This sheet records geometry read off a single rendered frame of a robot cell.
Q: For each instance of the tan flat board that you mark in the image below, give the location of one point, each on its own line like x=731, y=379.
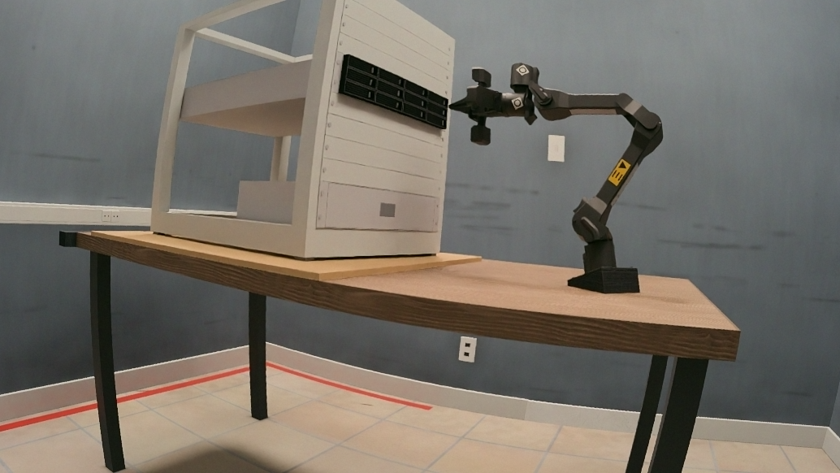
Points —
x=322, y=268

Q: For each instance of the white equipment rack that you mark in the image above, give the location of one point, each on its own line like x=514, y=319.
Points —
x=347, y=146

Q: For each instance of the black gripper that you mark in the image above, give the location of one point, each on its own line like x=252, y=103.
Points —
x=480, y=134

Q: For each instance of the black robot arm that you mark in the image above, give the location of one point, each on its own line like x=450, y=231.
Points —
x=590, y=217

